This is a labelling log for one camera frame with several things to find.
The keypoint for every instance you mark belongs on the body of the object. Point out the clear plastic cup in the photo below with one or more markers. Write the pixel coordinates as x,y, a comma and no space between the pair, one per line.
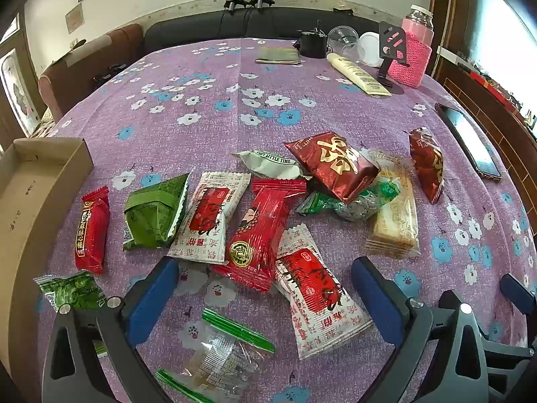
342,40

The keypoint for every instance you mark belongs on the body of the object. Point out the long red snack packet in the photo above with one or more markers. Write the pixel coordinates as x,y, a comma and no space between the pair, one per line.
260,231

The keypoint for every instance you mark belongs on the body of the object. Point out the bottle with pink knitted sleeve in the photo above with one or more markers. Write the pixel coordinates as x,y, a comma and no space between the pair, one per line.
413,54

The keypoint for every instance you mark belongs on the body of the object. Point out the small wall notice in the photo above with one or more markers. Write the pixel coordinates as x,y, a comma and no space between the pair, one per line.
74,17

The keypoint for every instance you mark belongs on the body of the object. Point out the black phone stand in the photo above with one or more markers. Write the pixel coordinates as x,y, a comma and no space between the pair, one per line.
392,46

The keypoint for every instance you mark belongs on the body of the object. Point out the white red snack packet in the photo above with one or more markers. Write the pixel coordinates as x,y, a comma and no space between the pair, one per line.
209,218
319,298

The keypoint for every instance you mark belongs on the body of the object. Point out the white green snack wrapper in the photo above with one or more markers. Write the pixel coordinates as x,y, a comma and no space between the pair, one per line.
270,163

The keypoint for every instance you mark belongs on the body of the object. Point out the small red snack packet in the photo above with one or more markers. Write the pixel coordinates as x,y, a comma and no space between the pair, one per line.
92,229

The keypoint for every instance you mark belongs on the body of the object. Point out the purple floral tablecloth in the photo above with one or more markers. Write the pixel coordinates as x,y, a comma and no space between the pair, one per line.
235,109

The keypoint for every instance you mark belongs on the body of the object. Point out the black smartphone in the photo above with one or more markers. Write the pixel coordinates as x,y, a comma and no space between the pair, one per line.
467,140

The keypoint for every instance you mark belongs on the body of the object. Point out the clear green snack packet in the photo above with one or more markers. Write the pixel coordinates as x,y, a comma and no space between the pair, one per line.
356,205

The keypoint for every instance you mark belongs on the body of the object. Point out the white round lid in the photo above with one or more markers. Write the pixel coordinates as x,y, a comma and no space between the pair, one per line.
370,48

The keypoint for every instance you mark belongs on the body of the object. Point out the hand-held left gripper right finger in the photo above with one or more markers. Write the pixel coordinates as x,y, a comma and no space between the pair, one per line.
377,302

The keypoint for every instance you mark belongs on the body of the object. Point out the brown armchair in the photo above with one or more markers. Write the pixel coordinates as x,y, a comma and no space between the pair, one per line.
84,65

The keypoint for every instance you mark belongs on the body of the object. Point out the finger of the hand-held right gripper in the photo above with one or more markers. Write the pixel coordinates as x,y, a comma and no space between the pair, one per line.
505,357
519,290

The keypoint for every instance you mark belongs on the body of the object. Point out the dark red snack packet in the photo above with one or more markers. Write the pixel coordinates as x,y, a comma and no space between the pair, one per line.
428,170
335,168

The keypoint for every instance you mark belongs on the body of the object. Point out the small green snack packet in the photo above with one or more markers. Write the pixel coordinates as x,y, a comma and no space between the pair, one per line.
71,294

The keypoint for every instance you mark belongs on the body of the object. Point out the beige cracker packet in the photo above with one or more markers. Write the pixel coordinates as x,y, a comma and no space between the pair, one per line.
396,222

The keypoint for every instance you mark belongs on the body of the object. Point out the brown cardboard box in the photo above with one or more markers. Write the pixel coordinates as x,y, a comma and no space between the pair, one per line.
25,201

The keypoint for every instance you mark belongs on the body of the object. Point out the wooden glass door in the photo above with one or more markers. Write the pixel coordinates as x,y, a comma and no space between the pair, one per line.
16,88

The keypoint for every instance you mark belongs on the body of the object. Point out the black sofa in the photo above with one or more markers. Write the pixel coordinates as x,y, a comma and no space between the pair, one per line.
197,29

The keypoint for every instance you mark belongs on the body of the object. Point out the cream lotion tube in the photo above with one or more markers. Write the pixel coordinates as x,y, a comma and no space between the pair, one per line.
358,75

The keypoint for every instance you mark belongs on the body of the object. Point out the black ashtray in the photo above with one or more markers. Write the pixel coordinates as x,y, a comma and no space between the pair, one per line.
312,44

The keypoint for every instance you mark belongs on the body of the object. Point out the clear green-striped snack packet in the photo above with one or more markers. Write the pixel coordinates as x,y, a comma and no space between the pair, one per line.
218,357

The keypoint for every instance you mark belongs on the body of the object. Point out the grey green pouch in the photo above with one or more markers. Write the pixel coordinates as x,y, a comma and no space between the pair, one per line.
279,55

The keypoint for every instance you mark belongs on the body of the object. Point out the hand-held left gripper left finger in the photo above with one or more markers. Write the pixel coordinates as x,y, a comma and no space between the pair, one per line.
153,298

